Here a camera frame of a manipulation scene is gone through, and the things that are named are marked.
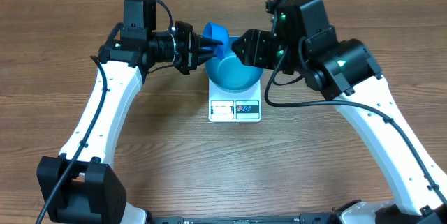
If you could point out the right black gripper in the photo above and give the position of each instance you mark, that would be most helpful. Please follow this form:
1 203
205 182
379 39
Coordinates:
265 48

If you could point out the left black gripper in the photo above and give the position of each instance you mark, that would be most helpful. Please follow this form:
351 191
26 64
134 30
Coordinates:
198 41

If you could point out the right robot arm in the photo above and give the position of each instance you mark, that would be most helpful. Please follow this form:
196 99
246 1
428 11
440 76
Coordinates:
350 79

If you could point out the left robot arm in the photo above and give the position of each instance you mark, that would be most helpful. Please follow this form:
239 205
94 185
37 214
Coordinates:
79 185

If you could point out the blue metal bowl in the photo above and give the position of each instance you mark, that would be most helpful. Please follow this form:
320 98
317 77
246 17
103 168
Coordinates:
229 74

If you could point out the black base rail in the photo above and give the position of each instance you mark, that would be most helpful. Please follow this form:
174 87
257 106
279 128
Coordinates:
241 220

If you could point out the white digital kitchen scale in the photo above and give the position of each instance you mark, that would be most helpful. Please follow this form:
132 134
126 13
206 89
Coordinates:
229 107

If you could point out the blue plastic measuring scoop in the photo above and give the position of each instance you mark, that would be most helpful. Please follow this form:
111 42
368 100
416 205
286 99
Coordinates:
217 32

